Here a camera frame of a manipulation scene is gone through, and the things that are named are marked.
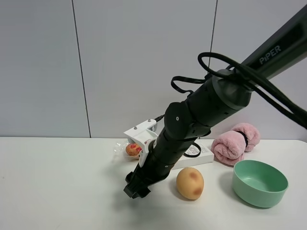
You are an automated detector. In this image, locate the yellow potato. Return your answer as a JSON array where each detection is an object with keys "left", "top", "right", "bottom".
[{"left": 176, "top": 167, "right": 204, "bottom": 200}]

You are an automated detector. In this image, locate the green plastic bowl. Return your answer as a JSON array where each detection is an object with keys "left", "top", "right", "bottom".
[{"left": 232, "top": 160, "right": 289, "bottom": 208}]

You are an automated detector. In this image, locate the white cardboard box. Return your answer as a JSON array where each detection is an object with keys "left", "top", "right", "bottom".
[{"left": 172, "top": 139, "right": 214, "bottom": 170}]

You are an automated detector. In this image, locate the rolled pink towel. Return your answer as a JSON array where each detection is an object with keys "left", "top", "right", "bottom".
[{"left": 211, "top": 123, "right": 260, "bottom": 166}]

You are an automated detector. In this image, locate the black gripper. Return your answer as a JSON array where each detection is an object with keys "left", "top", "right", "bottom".
[{"left": 123, "top": 153, "right": 177, "bottom": 199}]

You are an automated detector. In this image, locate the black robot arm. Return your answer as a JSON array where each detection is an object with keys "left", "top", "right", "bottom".
[{"left": 124, "top": 8, "right": 307, "bottom": 198}]

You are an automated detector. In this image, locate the wrapped fruit tart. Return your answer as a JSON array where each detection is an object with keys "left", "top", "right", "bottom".
[{"left": 114, "top": 141, "right": 142, "bottom": 161}]

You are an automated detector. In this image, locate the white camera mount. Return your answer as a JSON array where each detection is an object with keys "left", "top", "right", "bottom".
[{"left": 124, "top": 119, "right": 158, "bottom": 167}]

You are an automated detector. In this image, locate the black cable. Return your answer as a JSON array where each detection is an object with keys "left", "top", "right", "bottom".
[{"left": 170, "top": 52, "right": 307, "bottom": 131}]

